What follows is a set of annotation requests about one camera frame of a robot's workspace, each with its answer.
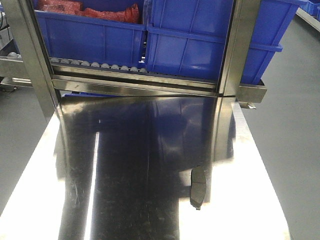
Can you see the grey brake pad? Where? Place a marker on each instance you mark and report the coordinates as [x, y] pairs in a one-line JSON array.
[[198, 187]]

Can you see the roller conveyor track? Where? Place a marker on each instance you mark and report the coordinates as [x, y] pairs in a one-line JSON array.
[[107, 66]]

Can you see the right blue plastic bin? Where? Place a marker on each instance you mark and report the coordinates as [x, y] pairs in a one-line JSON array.
[[187, 37]]

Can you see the blue plastic bin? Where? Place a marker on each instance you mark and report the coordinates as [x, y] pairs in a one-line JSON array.
[[91, 39], [187, 37]]

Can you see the red mesh bag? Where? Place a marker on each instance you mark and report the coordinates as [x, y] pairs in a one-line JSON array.
[[71, 7]]

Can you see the left blue plastic bin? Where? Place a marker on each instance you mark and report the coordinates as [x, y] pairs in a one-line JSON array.
[[91, 39]]

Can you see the stainless steel rack frame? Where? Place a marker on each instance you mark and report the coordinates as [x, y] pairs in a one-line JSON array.
[[49, 79]]

